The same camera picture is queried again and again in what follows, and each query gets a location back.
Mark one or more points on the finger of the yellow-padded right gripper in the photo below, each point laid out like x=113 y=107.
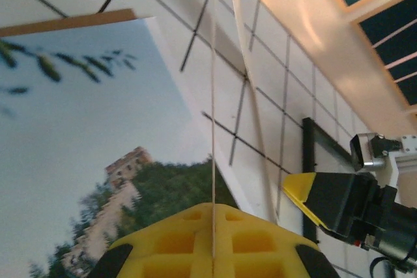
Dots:
x=332 y=200

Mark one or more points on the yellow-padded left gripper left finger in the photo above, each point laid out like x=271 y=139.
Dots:
x=169 y=242

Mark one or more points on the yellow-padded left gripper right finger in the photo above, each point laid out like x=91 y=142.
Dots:
x=260 y=245

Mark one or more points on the black picture frame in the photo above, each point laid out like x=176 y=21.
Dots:
x=309 y=177

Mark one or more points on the landscape photo with white border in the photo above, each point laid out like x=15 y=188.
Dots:
x=97 y=95

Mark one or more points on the brown backing board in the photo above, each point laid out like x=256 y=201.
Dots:
x=65 y=22

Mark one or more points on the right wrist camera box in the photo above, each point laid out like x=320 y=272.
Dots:
x=361 y=152

